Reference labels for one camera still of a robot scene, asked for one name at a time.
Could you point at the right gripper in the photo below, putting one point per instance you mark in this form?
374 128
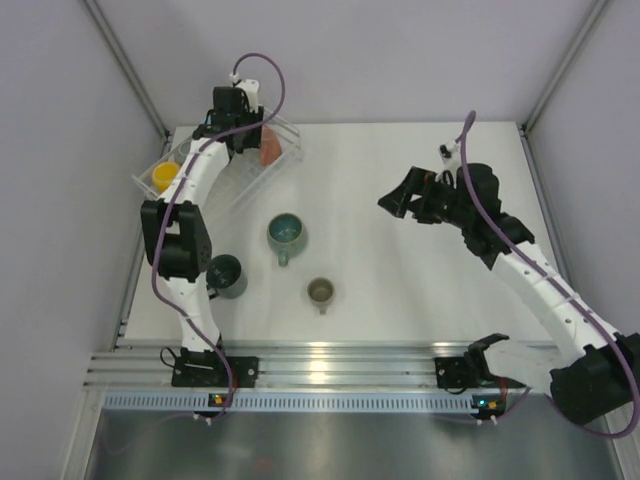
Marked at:
417 181

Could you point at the teal speckled ceramic mug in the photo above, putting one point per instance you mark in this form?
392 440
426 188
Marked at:
286 237

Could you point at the small grey beige cup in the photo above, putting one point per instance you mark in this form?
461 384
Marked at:
320 292

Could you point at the small pink cup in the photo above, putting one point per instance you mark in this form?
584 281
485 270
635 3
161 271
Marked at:
270 148

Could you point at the dark green mug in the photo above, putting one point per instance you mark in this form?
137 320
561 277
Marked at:
225 277

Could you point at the yellow enamel mug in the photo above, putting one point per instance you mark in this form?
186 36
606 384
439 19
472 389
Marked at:
163 175

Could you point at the grey blue glazed mug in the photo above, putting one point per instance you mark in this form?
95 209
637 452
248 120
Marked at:
184 149

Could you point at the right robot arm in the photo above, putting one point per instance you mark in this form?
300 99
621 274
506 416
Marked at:
596 369

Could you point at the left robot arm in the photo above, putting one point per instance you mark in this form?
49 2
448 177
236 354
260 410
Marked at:
178 280

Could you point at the clear acrylic dish rack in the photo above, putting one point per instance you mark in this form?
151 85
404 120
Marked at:
221 173

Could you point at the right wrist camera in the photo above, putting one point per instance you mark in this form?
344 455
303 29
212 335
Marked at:
450 155

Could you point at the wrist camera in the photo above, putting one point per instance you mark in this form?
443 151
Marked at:
250 87
450 155

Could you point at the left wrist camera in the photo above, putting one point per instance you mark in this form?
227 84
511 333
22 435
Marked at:
250 87

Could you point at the aluminium mounting rail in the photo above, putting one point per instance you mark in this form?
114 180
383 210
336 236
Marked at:
290 366

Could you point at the perforated cable tray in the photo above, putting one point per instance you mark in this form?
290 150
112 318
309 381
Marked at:
297 402

